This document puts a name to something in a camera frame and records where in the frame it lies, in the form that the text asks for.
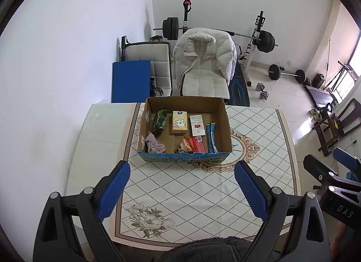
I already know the pale purple cloth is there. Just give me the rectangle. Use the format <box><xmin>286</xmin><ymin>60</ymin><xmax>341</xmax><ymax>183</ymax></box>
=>
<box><xmin>145</xmin><ymin>132</ymin><xmax>166</xmax><ymax>154</ymax></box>

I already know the blue long snack packet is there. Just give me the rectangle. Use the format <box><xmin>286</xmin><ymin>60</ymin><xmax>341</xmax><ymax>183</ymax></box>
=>
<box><xmin>206</xmin><ymin>123</ymin><xmax>218</xmax><ymax>154</ymax></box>

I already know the red wet wipes pack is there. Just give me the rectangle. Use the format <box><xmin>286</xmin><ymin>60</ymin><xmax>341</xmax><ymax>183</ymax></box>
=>
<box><xmin>187</xmin><ymin>136</ymin><xmax>206</xmax><ymax>154</ymax></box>

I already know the orange panda snack bag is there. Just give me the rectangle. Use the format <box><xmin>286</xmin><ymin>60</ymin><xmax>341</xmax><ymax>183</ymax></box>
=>
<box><xmin>175</xmin><ymin>137</ymin><xmax>194</xmax><ymax>154</ymax></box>

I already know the white red cigarette box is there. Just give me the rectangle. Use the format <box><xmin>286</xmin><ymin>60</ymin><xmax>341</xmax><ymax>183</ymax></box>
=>
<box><xmin>190</xmin><ymin>115</ymin><xmax>206</xmax><ymax>137</ymax></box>

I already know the green snack bag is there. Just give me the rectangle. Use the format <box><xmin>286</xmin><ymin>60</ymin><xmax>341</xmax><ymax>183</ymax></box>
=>
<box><xmin>151</xmin><ymin>109</ymin><xmax>168</xmax><ymax>135</ymax></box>

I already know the cardboard box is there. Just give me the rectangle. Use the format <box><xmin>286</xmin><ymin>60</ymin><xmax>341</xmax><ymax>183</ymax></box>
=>
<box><xmin>137</xmin><ymin>96</ymin><xmax>232</xmax><ymax>164</ymax></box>

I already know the yellow tissue pack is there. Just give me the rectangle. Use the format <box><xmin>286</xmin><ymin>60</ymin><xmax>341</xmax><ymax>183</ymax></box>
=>
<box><xmin>171</xmin><ymin>111</ymin><xmax>188</xmax><ymax>134</ymax></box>

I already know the dark wooden chair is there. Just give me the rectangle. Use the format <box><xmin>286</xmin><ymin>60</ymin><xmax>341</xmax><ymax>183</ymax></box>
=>
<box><xmin>312</xmin><ymin>97</ymin><xmax>361</xmax><ymax>158</ymax></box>

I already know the dark fleece clothing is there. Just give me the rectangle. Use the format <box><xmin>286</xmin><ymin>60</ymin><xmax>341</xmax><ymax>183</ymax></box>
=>
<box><xmin>158</xmin><ymin>236</ymin><xmax>252</xmax><ymax>262</ymax></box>

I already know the chrome dumbbell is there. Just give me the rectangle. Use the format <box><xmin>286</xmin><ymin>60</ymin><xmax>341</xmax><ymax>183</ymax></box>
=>
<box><xmin>259</xmin><ymin>90</ymin><xmax>269</xmax><ymax>100</ymax></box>
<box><xmin>256</xmin><ymin>83</ymin><xmax>265</xmax><ymax>91</ymax></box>

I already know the floor barbell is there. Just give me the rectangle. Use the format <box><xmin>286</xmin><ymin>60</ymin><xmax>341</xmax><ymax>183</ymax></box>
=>
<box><xmin>267</xmin><ymin>64</ymin><xmax>307</xmax><ymax>84</ymax></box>

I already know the black blue exercise mat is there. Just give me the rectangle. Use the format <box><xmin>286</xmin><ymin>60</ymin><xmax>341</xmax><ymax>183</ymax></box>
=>
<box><xmin>228</xmin><ymin>63</ymin><xmax>250</xmax><ymax>107</ymax></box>

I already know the barbell on rack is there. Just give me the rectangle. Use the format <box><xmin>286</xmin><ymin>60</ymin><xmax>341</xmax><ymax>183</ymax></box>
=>
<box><xmin>152</xmin><ymin>17</ymin><xmax>278</xmax><ymax>54</ymax></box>

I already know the white squat rack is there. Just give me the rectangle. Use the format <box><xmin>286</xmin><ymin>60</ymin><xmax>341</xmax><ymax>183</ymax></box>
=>
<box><xmin>179</xmin><ymin>0</ymin><xmax>266</xmax><ymax>87</ymax></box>

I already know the white padded chair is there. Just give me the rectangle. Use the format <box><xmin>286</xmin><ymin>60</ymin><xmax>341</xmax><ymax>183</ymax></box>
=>
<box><xmin>119</xmin><ymin>35</ymin><xmax>173</xmax><ymax>97</ymax></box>
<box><xmin>181</xmin><ymin>69</ymin><xmax>229</xmax><ymax>100</ymax></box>

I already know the blue flat board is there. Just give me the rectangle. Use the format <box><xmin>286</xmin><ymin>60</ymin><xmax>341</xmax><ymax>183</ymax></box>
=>
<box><xmin>111</xmin><ymin>60</ymin><xmax>150</xmax><ymax>103</ymax></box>

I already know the white puffer jacket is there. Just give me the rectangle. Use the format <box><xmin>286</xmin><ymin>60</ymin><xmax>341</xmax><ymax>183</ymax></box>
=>
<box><xmin>172</xmin><ymin>28</ymin><xmax>237</xmax><ymax>96</ymax></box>

